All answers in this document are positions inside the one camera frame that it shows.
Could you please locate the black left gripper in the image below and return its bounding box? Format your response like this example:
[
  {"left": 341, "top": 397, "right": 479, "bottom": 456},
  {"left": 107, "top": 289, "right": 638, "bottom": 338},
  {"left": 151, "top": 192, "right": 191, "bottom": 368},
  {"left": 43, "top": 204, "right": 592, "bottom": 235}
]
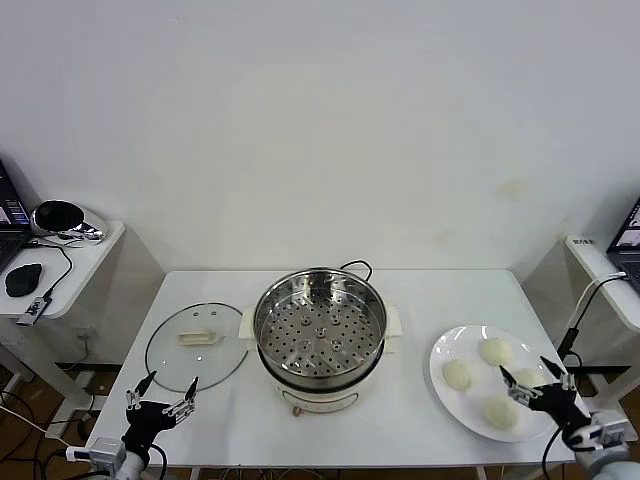
[{"left": 121, "top": 370, "right": 200, "bottom": 454}]

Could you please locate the white electric cooker base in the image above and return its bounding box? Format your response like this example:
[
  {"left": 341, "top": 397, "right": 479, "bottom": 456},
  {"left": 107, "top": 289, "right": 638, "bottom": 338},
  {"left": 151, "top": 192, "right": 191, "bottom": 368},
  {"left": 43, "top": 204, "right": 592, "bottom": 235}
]
[{"left": 238, "top": 305, "right": 404, "bottom": 417}]

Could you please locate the perforated steel steamer basket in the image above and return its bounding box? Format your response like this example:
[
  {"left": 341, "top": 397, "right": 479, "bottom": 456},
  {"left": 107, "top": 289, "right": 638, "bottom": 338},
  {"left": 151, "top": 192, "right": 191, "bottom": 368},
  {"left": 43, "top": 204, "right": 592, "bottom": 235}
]
[{"left": 252, "top": 268, "right": 389, "bottom": 384}]

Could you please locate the black computer mouse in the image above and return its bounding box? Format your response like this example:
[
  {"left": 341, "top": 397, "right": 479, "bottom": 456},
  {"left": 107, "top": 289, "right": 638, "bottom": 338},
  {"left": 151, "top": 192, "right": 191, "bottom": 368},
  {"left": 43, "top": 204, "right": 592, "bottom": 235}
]
[{"left": 4, "top": 263, "right": 44, "bottom": 299}]

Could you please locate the white work table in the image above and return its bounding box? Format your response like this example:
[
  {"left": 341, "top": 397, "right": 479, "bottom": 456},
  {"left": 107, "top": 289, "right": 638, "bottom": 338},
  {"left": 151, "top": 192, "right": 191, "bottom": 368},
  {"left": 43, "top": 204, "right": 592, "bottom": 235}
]
[{"left": 82, "top": 269, "right": 610, "bottom": 480}]

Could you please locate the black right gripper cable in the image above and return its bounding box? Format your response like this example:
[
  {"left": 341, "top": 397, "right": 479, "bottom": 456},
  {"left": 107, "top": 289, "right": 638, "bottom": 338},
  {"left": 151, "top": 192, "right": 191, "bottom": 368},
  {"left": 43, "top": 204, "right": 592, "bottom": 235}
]
[{"left": 542, "top": 424, "right": 569, "bottom": 480}]

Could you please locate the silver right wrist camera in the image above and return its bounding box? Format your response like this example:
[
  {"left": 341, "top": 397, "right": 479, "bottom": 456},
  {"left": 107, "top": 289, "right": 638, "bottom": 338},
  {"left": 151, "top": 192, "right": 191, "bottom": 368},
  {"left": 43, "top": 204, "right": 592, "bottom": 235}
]
[{"left": 564, "top": 410, "right": 632, "bottom": 454}]

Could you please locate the black cable with adapter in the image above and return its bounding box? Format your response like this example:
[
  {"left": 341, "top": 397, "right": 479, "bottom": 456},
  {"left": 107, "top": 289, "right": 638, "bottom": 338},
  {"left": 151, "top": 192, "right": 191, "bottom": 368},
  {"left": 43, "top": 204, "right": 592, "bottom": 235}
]
[{"left": 557, "top": 273, "right": 627, "bottom": 396}]

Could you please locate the black open laptop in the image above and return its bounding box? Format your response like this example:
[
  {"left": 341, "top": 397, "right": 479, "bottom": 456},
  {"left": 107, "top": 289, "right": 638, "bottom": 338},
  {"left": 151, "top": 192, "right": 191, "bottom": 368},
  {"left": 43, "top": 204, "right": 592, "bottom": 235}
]
[
  {"left": 0, "top": 158, "right": 32, "bottom": 270},
  {"left": 605, "top": 197, "right": 640, "bottom": 291}
]

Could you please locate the white side table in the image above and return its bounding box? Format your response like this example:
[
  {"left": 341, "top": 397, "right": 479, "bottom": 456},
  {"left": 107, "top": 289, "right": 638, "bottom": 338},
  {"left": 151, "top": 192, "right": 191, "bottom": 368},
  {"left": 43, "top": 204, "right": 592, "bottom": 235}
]
[
  {"left": 519, "top": 234, "right": 640, "bottom": 441},
  {"left": 0, "top": 219, "right": 166, "bottom": 426}
]

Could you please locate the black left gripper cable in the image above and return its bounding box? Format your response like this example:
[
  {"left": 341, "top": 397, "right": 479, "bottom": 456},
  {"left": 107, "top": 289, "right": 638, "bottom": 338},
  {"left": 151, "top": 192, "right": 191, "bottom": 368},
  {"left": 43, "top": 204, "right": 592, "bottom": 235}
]
[{"left": 147, "top": 443, "right": 169, "bottom": 480}]

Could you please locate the white laptop cable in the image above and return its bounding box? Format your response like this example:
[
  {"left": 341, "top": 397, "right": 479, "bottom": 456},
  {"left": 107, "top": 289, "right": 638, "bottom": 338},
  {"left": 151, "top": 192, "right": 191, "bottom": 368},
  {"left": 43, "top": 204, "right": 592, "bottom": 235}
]
[{"left": 573, "top": 272, "right": 626, "bottom": 311}]

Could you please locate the white steamed baozi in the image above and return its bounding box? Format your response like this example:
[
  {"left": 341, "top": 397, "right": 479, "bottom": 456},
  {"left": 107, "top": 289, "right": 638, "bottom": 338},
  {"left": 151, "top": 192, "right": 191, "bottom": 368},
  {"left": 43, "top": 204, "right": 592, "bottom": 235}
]
[
  {"left": 512, "top": 368, "right": 549, "bottom": 389},
  {"left": 442, "top": 359, "right": 475, "bottom": 390},
  {"left": 482, "top": 394, "right": 523, "bottom": 431},
  {"left": 479, "top": 338, "right": 515, "bottom": 367}
]

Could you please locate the black cooker power cord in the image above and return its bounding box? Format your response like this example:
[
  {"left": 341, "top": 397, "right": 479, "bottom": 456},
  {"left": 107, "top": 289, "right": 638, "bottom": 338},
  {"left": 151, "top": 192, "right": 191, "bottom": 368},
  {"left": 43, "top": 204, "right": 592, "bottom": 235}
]
[{"left": 339, "top": 258, "right": 375, "bottom": 282}]

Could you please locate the thin black desk cable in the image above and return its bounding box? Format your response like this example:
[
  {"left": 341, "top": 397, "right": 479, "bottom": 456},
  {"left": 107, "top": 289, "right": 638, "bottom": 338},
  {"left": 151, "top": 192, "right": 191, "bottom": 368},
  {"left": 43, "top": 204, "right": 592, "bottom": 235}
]
[{"left": 27, "top": 230, "right": 101, "bottom": 301}]

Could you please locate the glass lid with cream handle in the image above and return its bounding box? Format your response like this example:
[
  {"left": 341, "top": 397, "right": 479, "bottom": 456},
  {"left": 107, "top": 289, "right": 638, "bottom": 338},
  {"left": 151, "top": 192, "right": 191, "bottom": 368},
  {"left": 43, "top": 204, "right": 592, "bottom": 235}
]
[{"left": 144, "top": 300, "right": 250, "bottom": 394}]

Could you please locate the shiny black helmet object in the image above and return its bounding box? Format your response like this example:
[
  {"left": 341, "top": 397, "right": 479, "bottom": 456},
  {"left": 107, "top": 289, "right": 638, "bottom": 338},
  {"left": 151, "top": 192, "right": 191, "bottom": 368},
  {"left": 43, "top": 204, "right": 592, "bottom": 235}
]
[{"left": 30, "top": 199, "right": 109, "bottom": 243}]

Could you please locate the white floor cable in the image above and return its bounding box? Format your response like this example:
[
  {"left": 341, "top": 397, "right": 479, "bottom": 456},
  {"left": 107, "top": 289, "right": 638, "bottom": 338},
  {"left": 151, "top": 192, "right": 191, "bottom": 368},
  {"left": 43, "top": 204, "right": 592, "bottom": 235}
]
[{"left": 0, "top": 402, "right": 86, "bottom": 454}]

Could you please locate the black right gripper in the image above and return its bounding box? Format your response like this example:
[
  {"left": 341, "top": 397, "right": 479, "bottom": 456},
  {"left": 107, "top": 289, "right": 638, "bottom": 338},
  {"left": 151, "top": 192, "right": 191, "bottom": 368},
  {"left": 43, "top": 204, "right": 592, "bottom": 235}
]
[{"left": 498, "top": 355, "right": 592, "bottom": 432}]

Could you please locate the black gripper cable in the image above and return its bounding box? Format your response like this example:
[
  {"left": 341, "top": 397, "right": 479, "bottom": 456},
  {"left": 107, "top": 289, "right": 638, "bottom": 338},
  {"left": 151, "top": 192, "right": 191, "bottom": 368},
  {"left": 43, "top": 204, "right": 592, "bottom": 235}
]
[
  {"left": 542, "top": 424, "right": 569, "bottom": 480},
  {"left": 147, "top": 443, "right": 169, "bottom": 480}
]

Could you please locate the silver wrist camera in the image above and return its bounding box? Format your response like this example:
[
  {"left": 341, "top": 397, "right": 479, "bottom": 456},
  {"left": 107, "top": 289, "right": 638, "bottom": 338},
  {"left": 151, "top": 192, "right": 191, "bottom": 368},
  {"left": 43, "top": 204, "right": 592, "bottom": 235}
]
[
  {"left": 564, "top": 410, "right": 632, "bottom": 454},
  {"left": 64, "top": 436, "right": 127, "bottom": 464}
]

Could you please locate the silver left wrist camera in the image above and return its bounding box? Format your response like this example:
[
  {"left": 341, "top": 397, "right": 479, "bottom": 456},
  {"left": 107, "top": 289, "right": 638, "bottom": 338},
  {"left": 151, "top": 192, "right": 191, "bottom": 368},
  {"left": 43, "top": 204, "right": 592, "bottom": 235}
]
[{"left": 64, "top": 436, "right": 127, "bottom": 464}]

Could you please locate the grey usb adapter dongle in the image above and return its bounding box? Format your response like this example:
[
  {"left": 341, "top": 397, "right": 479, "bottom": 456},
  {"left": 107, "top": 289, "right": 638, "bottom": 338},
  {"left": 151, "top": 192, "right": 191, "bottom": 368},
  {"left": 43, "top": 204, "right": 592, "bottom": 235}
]
[{"left": 17, "top": 295, "right": 51, "bottom": 327}]

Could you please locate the white round plate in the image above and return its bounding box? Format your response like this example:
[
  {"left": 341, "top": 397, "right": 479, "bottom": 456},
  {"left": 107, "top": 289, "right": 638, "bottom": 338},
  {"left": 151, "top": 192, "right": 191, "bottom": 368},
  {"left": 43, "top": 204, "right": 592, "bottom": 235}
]
[{"left": 428, "top": 324, "right": 571, "bottom": 443}]

